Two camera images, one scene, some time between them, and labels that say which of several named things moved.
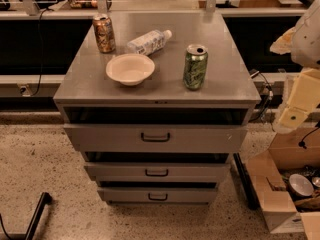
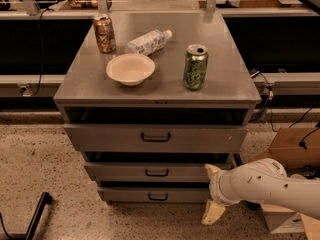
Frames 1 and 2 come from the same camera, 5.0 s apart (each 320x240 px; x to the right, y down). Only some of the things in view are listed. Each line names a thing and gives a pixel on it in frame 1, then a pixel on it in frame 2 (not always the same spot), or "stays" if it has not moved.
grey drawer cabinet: (156, 119) stays
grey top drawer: (161, 138) stays
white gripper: (308, 40) → (216, 188)
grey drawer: (156, 172) stays
